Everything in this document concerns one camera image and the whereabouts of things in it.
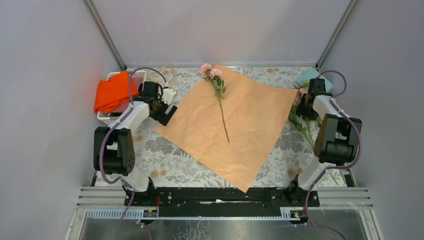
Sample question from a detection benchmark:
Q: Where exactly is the pink fake rose stem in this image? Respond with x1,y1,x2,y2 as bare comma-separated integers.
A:
199,63,230,143

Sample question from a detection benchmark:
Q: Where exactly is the brown kraft wrapping paper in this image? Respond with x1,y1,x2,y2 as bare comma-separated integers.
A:
155,64,297,192

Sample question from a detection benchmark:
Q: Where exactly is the peach fake rose stem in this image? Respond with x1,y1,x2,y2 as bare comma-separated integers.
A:
288,86,323,189

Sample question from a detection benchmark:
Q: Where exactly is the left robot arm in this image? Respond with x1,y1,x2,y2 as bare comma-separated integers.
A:
93,81,178,206

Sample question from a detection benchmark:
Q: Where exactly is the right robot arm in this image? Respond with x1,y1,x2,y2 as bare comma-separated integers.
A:
286,78,363,206

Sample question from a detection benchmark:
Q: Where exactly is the light blue cloth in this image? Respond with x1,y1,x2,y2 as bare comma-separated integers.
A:
293,68,334,92

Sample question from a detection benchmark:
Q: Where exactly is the beige ribbon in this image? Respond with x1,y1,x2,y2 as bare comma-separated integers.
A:
146,64,178,88

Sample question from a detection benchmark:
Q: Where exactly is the white plastic basket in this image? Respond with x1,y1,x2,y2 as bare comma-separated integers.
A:
95,70,147,125

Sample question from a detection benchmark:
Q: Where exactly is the orange cloth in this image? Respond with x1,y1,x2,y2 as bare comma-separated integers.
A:
93,71,139,114

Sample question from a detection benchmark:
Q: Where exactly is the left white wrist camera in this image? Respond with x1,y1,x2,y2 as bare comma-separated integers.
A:
161,87,177,105

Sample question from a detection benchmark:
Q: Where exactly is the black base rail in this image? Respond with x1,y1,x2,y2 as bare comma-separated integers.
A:
123,181,320,218

